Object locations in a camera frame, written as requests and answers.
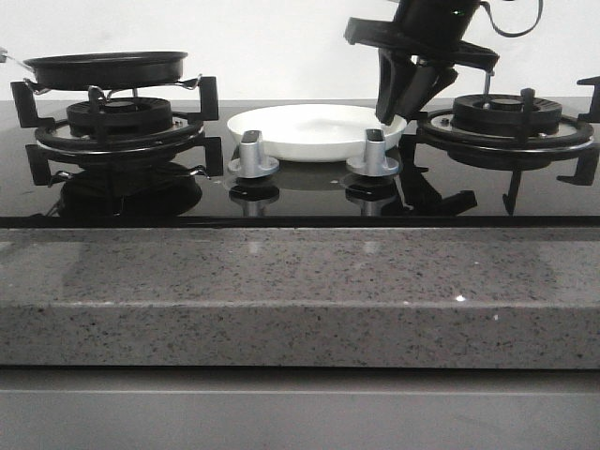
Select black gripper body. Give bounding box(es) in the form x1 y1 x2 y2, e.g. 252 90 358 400
344 0 499 70

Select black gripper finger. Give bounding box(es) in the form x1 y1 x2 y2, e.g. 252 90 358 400
375 49 413 125
394 65 458 121

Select white round plate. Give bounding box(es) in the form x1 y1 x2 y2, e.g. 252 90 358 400
227 104 407 162

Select black frying pan green handle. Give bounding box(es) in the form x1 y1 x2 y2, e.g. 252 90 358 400
23 51 188 91

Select black right gas burner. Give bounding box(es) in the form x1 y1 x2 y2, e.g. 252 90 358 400
451 94 563 136

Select black gas burner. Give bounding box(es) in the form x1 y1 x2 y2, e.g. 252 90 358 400
451 94 563 136
67 97 173 137

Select silver right stove knob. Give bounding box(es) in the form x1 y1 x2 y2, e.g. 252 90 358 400
346 128 399 177

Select silver stove knob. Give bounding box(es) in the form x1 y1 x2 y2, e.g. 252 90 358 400
228 130 279 179
346 128 399 177

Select black right burner grate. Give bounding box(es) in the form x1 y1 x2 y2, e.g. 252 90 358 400
399 88 599 216

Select black burner grate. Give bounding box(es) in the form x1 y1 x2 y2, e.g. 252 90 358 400
10 76 223 186
399 88 599 216

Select silver left stove knob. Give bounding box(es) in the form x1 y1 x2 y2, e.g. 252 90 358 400
228 130 279 179

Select black left burner grate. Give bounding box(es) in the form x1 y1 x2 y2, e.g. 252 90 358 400
10 76 223 186

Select black glass gas hob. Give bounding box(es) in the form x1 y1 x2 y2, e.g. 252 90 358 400
1 101 599 229

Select black left gas burner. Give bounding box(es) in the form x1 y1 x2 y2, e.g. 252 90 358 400
67 97 173 137

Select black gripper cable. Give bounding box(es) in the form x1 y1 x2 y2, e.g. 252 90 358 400
480 0 545 38

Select wire pan support ring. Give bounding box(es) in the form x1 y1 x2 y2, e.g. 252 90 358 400
23 73 203 101

